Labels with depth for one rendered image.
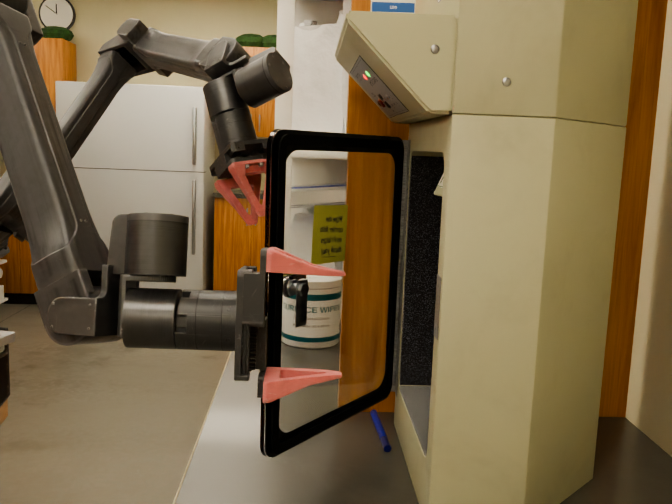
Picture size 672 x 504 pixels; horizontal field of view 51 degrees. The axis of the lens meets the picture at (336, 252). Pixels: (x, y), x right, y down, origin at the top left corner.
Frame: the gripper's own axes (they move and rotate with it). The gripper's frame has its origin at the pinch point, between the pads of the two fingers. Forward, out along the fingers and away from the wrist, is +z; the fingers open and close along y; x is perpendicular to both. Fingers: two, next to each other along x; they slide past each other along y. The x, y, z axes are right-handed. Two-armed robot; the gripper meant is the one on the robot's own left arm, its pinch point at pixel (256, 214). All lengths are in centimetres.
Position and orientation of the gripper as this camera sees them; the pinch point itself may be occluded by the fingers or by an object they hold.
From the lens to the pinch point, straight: 99.4
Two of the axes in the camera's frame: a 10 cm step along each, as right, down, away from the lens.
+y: -4.4, 2.4, 8.7
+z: 2.7, 9.6, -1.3
